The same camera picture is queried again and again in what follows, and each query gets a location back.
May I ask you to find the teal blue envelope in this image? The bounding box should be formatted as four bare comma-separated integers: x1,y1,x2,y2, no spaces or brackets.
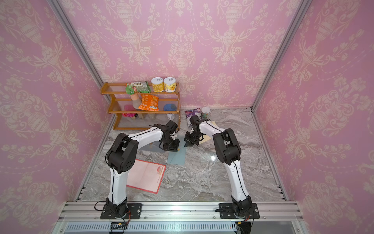
167,146,186,166

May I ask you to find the dark grey envelope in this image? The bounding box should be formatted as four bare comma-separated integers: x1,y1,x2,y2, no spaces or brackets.
139,143,165,153

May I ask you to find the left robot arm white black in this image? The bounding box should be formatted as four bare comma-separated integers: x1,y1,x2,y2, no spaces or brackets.
102,121,180,219

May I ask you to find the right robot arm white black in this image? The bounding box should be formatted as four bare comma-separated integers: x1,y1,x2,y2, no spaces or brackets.
184,116,253,218

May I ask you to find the purple snack bag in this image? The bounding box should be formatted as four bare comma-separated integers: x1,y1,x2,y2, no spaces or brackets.
185,108,201,127

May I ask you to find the green instant noodle cup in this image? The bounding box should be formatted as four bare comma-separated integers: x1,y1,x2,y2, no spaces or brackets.
201,106,211,119

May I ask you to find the blue lid cup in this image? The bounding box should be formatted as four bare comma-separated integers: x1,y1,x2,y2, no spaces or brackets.
163,103,177,121

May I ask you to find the orange snack bag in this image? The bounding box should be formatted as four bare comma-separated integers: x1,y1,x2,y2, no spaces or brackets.
138,94,159,111

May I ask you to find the wooden three-tier shelf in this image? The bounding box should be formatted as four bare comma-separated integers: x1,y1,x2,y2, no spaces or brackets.
100,82,181,131

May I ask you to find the beige bottle on shelf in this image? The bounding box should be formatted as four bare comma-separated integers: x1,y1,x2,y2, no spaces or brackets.
131,94,142,109

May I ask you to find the pink item on shelf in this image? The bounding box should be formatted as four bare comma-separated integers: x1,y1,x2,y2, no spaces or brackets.
122,104,137,118

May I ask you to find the right yellow can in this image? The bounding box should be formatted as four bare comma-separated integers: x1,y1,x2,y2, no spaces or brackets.
163,77,176,93

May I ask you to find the yellow can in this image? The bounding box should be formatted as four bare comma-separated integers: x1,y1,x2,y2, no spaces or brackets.
151,77,164,93
163,77,176,93

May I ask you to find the left yellow can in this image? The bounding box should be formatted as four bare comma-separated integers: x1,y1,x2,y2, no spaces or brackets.
151,77,164,93

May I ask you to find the green snack bag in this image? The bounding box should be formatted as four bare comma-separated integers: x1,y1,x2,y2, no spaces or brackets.
126,81,151,95

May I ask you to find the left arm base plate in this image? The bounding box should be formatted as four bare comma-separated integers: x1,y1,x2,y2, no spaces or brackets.
100,203,142,220

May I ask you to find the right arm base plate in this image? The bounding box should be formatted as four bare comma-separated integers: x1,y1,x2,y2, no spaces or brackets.
215,203,260,219

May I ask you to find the aluminium front rail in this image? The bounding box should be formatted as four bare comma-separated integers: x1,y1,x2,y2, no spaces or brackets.
59,201,303,222

